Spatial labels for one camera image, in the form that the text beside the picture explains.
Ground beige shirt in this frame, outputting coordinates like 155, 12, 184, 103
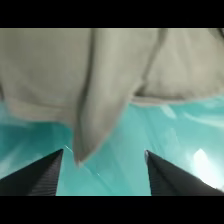
0, 27, 224, 166

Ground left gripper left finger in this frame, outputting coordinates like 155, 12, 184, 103
0, 148, 64, 197

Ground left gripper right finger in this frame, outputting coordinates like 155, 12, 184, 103
144, 149, 224, 197

